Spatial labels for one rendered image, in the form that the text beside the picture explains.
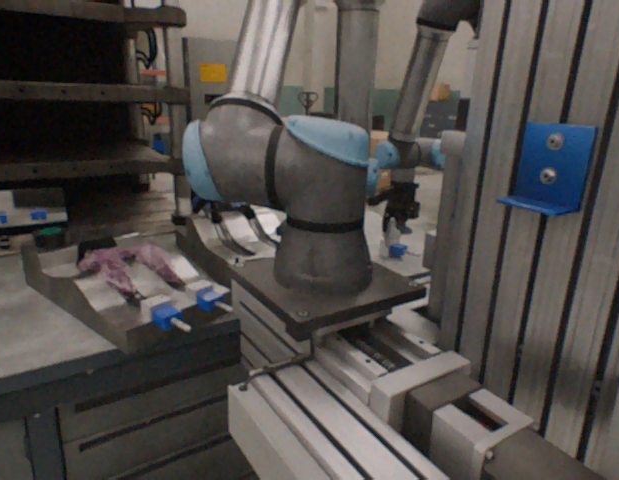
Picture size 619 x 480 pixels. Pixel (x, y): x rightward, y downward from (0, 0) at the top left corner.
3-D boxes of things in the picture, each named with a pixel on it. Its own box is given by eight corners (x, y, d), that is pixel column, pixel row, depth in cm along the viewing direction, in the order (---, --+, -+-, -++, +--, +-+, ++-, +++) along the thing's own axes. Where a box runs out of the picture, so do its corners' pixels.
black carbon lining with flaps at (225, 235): (295, 256, 129) (295, 222, 126) (241, 266, 121) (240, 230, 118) (242, 224, 157) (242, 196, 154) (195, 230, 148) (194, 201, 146)
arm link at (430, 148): (424, 171, 126) (396, 165, 134) (453, 168, 131) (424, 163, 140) (427, 141, 123) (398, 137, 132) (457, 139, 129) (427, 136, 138)
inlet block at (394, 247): (422, 261, 147) (424, 245, 146) (414, 265, 144) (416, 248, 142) (387, 251, 156) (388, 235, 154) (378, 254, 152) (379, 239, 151)
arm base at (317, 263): (393, 282, 70) (399, 218, 67) (307, 304, 62) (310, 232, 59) (334, 252, 82) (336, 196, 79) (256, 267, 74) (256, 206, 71)
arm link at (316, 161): (360, 227, 62) (367, 121, 58) (264, 218, 65) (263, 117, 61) (370, 206, 73) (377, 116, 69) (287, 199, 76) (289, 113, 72)
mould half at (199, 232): (324, 282, 129) (326, 236, 125) (237, 302, 116) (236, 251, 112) (247, 234, 169) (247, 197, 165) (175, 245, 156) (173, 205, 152)
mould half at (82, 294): (231, 311, 111) (230, 268, 108) (128, 355, 93) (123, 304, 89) (122, 259, 142) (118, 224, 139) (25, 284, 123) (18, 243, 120)
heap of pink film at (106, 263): (188, 279, 114) (187, 248, 112) (118, 302, 102) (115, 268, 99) (132, 253, 130) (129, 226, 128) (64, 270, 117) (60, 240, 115)
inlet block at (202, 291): (241, 319, 102) (241, 296, 100) (223, 327, 98) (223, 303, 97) (204, 300, 110) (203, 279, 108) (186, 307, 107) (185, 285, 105)
